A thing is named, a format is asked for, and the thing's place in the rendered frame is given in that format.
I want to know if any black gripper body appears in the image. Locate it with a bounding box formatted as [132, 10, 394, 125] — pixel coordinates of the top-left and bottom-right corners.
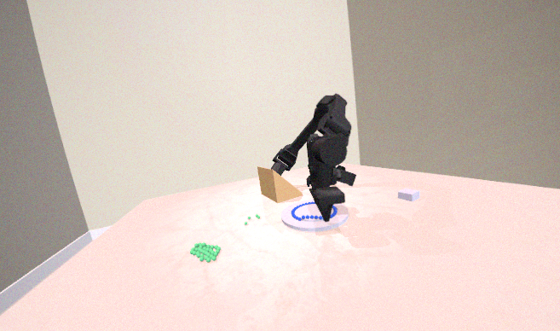
[306, 162, 346, 206]

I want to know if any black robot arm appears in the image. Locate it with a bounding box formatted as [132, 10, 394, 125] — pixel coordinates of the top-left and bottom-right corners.
[271, 94, 356, 187]

